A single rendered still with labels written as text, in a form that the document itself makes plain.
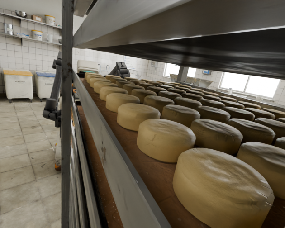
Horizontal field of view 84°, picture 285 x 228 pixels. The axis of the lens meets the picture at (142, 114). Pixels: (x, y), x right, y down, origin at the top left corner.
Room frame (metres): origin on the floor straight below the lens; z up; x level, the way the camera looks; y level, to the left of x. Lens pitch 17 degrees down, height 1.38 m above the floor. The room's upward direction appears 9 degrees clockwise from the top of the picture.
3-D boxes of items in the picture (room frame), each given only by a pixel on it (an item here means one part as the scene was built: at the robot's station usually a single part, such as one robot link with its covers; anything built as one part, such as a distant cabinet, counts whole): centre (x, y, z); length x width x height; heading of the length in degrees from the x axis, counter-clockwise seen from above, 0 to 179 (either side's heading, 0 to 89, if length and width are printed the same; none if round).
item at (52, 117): (0.90, 0.51, 0.99); 0.07 x 0.07 x 0.10; 73
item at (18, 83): (3.91, 3.23, 0.38); 0.64 x 0.54 x 0.77; 44
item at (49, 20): (4.60, 2.80, 2.09); 0.25 x 0.24 x 0.21; 44
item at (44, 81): (4.36, 2.76, 0.38); 0.64 x 0.54 x 0.77; 43
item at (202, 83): (2.26, -0.56, 1.25); 0.56 x 0.29 x 0.14; 36
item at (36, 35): (4.39, 3.02, 1.67); 0.25 x 0.24 x 0.21; 134
